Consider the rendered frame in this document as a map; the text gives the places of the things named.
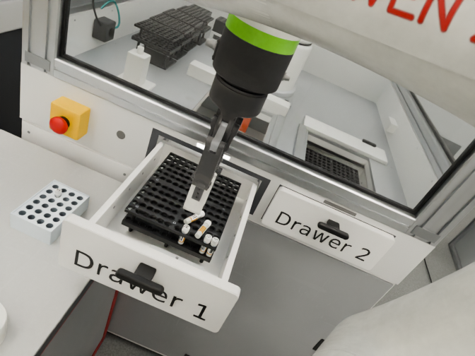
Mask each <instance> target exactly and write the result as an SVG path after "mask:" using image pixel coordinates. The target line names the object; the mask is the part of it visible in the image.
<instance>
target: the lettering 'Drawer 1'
mask: <svg viewBox="0 0 475 356"><path fill-rule="evenodd" d="M79 253H81V254H83V255H85V256H87V257H88V258H89V259H90V265H89V266H82V265H80V264H78V255H79ZM74 264H75V265H77V266H80V267H81V268H86V269H89V268H92V266H93V260H92V258H91V257H90V256H89V255H87V254H85V253H83V252H82V251H79V250H76V256H75V261H74ZM102 267H104V268H107V269H108V267H107V266H102V264H100V263H99V265H98V271H97V274H98V275H100V269H101V268H102ZM112 276H115V274H110V275H109V279H110V280H111V281H113V282H116V283H119V284H120V285H121V284H122V280H118V281H116V280H113V279H112ZM115 277H116V276H115ZM135 287H136V286H135V285H134V286H132V284H130V289H132V290H133V289H134V288H135ZM139 291H140V293H141V294H143V293H144V292H145V290H142V289H141V288H139ZM163 294H164V295H165V296H162V295H160V297H163V298H165V299H167V297H168V296H167V294H166V293H165V292H163ZM152 296H153V298H154V299H155V300H157V301H159V302H163V303H164V302H165V301H162V300H159V299H157V298H156V297H155V295H154V294H153V293H152ZM177 299H178V300H180V301H183V299H180V298H176V297H175V296H174V297H173V299H172V301H171V303H170V306H171V307H172V306H173V304H174V302H175V300H177ZM198 306H201V307H203V308H202V310H201V312H200V314H199V315H198V316H197V315H193V316H195V317H196V318H198V319H201V320H203V321H205V319H203V318H201V316H202V314H203V313H204V311H205V309H206V306H205V305H202V304H198Z"/></svg>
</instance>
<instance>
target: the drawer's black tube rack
mask: <svg viewBox="0 0 475 356"><path fill-rule="evenodd" d="M171 156H173V157H171ZM176 158H178V159H179V160H178V159H176ZM169 160H171V161H169ZM183 161H185V162H183ZM174 162H176V163H174ZM164 163H166V165H165V164H164ZM188 163H189V164H190V165H188ZM180 165H182V166H180ZM198 165H199V164H196V163H195V162H192V161H190V160H188V159H186V158H183V157H181V156H179V155H176V154H174V153H171V152H170V154H169V155H168V156H167V157H166V159H164V161H163V162H162V163H161V165H160V166H159V167H158V169H157V170H156V171H155V172H154V173H153V175H152V176H151V177H150V178H149V180H148V181H147V182H146V183H145V184H144V186H143V187H142V188H141V190H140V191H139V192H138V194H137V195H135V197H134V198H133V199H132V201H131V202H130V203H131V204H133V202H136V203H135V204H133V205H135V206H136V207H139V208H142V209H144V210H147V211H149V212H151V213H154V214H156V215H159V216H160V217H162V218H165V219H167V220H169V221H172V222H173V223H174V224H178V225H181V226H183V225H185V224H184V219H186V218H188V217H190V216H192V215H194V214H195V213H192V212H190V211H188V210H185V209H184V208H183V206H184V203H185V201H186V198H187V195H188V193H189V190H190V187H191V185H192V180H190V179H189V178H190V177H191V175H192V174H194V175H195V173H196V170H197V167H198ZM194 166H195V167H194ZM161 167H163V169H162V168H161ZM186 167H187V168H188V169H187V168H186ZM191 170H194V172H193V171H191ZM158 172H159V173H158ZM216 173H217V172H216ZM154 176H156V177H154ZM219 177H220V178H221V179H220V178H219ZM224 179H225V180H227V181H225V180H224ZM149 182H151V183H149ZM218 182H220V183H218ZM230 182H232V184H231V183H230ZM222 184H225V185H222ZM236 185H238V186H236ZM145 186H148V188H146V187H145ZM229 186H230V187H231V188H229ZM240 186H241V183H239V182H237V181H235V180H233V179H230V178H228V177H226V176H223V175H222V174H219V173H217V176H216V179H215V181H214V183H213V186H212V188H211V190H210V193H209V196H208V198H207V200H206V202H205V204H204V206H203V208H202V211H203V212H204V213H205V216H204V217H202V218H199V219H197V220H195V221H193V222H191V223H189V224H188V226H189V227H190V230H192V231H194V232H197V231H198V230H199V228H200V227H201V226H202V225H203V224H204V222H205V221H206V220H210V221H211V225H210V226H209V228H207V230H206V231H205V232H204V233H203V236H206V235H211V236H212V239H213V238H214V237H217V238H218V239H219V241H220V239H221V235H222V234H223V231H224V228H225V225H226V223H227V220H228V217H229V215H230V212H231V210H232V207H233V204H234V202H235V199H236V197H237V194H238V192H239V189H240ZM234 189H236V190H237V191H236V190H234ZM142 191H144V193H141V192H142ZM138 196H140V198H137V197H138ZM174 224H173V225H174ZM122 225H124V226H126V227H128V228H129V231H130V232H132V231H133V230H136V231H137V232H140V233H142V234H144V235H147V236H149V237H152V238H154V239H157V240H158V241H160V242H163V243H165V244H164V247H168V245H170V246H172V247H174V248H176V249H179V250H181V251H183V252H186V253H188V254H190V255H192V256H195V257H197V258H199V259H200V260H199V262H200V263H203V262H204V261H206V262H208V263H210V261H211V259H212V256H213V253H214V251H213V253H212V255H211V257H208V256H207V255H206V252H207V250H208V248H206V251H205V253H204V254H201V253H200V252H199V250H200V248H201V245H200V244H197V243H195V242H193V241H190V240H188V239H186V238H185V240H184V243H183V244H179V243H178V239H179V237H180V236H179V235H176V234H175V233H172V232H170V231H168V230H165V229H163V228H161V227H158V226H157V225H154V224H152V223H150V222H147V221H145V220H142V219H140V218H138V217H136V216H134V215H131V214H129V213H127V215H126V216H125V217H124V219H123V220H122ZM173 225H172V226H173ZM171 229H172V228H171ZM212 239H211V240H212Z"/></svg>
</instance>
